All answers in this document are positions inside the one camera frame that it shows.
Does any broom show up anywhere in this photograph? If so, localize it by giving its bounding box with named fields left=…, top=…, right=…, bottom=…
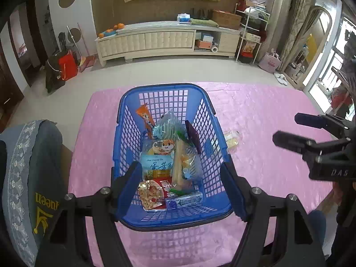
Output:
left=77, top=22, right=96, bottom=67

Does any white mop pole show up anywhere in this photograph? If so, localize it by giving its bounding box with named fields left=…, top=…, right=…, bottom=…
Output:
left=67, top=26, right=77, bottom=51

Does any red and yellow packet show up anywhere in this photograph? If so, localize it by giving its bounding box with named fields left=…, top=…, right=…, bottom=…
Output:
left=152, top=172, right=174, bottom=199

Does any light blue clear packet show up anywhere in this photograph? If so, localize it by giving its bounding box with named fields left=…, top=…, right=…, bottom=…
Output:
left=152, top=111, right=186, bottom=141

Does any green folded cloth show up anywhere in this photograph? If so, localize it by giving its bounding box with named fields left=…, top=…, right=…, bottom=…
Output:
left=190, top=18, right=217, bottom=28

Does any small round wall disc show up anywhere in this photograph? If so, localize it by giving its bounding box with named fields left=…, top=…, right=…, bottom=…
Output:
left=67, top=28, right=81, bottom=43

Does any tan wafer packet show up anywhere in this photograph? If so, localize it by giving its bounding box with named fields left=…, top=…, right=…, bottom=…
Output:
left=171, top=132, right=195, bottom=196

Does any yellow clear snack packet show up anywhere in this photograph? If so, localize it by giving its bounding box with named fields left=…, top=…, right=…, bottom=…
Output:
left=224, top=130, right=240, bottom=152

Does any blue plastic basket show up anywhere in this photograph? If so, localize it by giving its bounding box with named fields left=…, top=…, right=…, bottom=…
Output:
left=113, top=83, right=234, bottom=232

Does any row of dark bottles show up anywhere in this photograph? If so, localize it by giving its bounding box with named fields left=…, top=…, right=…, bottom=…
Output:
left=190, top=8, right=209, bottom=20

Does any blue fox print packet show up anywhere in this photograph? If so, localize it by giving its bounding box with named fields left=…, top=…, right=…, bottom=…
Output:
left=139, top=139, right=177, bottom=181

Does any person's leg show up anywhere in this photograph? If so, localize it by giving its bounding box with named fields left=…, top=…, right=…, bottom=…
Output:
left=308, top=210, right=326, bottom=247

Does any red snack packet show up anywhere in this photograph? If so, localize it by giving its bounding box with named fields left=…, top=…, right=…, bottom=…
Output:
left=138, top=179, right=164, bottom=211

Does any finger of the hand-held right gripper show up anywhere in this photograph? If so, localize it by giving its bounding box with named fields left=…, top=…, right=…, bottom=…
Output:
left=294, top=113, right=349, bottom=138
left=273, top=131, right=320, bottom=160

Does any grey embroidered chair cover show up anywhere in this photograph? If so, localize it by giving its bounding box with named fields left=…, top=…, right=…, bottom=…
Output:
left=0, top=119, right=73, bottom=267

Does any cream TV cabinet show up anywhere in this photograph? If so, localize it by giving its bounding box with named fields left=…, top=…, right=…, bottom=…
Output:
left=95, top=21, right=241, bottom=67

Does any person's right forearm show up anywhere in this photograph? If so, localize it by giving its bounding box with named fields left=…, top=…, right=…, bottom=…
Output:
left=328, top=178, right=356, bottom=267

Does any brown wooden door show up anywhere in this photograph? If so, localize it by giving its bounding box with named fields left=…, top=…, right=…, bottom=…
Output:
left=0, top=40, right=25, bottom=125

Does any cardboard box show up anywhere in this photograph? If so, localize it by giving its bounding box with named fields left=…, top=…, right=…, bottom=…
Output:
left=212, top=10, right=242, bottom=30

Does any white standing air conditioner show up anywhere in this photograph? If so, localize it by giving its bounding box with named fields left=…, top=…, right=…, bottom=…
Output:
left=271, top=0, right=295, bottom=59

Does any orange snack packet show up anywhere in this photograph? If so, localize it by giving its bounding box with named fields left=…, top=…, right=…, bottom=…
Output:
left=136, top=103, right=156, bottom=140

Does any pink tablecloth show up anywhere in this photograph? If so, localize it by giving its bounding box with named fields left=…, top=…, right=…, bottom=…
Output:
left=68, top=82, right=345, bottom=267

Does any arched standing mirror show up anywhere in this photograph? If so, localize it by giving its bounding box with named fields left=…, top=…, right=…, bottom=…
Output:
left=292, top=6, right=333, bottom=84

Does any clear cracker packet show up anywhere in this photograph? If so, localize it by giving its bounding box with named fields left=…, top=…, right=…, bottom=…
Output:
left=181, top=145, right=203, bottom=187

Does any white metal rack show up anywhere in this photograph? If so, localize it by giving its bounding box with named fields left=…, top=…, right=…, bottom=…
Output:
left=235, top=0, right=270, bottom=63

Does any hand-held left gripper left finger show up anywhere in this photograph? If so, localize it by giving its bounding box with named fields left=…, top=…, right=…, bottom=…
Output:
left=35, top=161, right=144, bottom=267

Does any black bag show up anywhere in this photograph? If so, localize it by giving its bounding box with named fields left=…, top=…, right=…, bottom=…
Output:
left=45, top=51, right=66, bottom=93

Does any patterned curtain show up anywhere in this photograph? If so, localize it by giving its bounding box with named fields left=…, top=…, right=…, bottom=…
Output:
left=279, top=0, right=316, bottom=73

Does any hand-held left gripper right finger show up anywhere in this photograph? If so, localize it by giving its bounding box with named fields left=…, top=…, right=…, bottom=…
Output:
left=220, top=162, right=326, bottom=267

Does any pink bag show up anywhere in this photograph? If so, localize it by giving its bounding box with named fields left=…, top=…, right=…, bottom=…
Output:
left=259, top=50, right=283, bottom=74

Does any dark wooden door frame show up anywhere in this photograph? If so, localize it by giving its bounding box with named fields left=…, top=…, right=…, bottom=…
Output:
left=8, top=0, right=48, bottom=88

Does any blue gum stick packet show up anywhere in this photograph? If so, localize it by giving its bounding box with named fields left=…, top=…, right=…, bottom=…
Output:
left=165, top=192, right=204, bottom=210

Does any red bag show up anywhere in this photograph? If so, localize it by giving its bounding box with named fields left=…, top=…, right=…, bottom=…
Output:
left=58, top=51, right=78, bottom=82

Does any purple snack packet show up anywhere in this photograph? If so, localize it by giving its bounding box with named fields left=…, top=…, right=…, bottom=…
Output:
left=184, top=120, right=202, bottom=155

